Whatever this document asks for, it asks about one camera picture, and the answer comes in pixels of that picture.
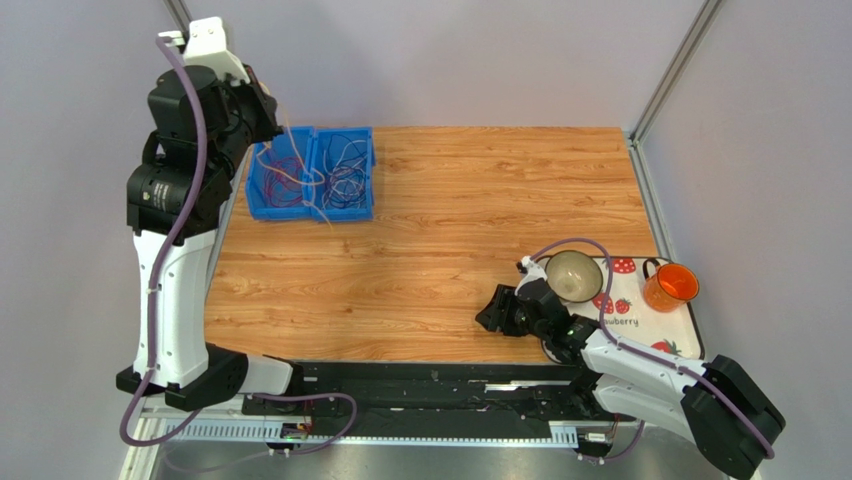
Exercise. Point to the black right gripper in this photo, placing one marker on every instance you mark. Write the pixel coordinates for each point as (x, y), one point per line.
(509, 309)

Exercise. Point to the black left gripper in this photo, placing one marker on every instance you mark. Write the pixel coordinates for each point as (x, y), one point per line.
(264, 105)

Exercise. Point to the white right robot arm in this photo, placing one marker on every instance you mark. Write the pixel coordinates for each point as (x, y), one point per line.
(716, 405)

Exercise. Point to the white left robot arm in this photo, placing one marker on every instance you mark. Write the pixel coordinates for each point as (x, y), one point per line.
(174, 200)

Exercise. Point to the left blue plastic bin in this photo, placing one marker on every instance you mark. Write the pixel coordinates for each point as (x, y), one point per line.
(273, 187)

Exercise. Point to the blue plastic bin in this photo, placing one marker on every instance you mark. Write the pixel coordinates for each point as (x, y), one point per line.
(273, 187)
(340, 186)

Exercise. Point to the beige ceramic bowl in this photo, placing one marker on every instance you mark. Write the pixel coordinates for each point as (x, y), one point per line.
(574, 276)

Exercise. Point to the right blue plastic bin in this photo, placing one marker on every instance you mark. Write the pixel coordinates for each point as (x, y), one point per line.
(340, 186)

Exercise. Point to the strawberry print mat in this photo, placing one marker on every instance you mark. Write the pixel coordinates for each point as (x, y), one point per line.
(626, 313)

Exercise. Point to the orange plastic cup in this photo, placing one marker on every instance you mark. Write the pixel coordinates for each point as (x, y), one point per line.
(668, 286)

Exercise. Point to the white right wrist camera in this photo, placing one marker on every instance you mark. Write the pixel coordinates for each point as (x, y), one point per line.
(530, 271)

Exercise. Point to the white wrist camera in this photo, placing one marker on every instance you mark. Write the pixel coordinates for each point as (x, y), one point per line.
(207, 44)
(530, 271)

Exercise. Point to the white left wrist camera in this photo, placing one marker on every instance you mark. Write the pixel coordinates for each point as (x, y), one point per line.
(207, 44)

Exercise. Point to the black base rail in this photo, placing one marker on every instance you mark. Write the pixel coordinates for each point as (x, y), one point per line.
(438, 400)

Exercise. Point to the aluminium frame post left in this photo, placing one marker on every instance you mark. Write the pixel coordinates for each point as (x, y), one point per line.
(179, 12)

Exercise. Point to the aluminium frame post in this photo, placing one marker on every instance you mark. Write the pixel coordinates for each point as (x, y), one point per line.
(701, 24)
(179, 12)

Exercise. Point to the aluminium frame post right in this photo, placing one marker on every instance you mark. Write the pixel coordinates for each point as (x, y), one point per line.
(701, 24)

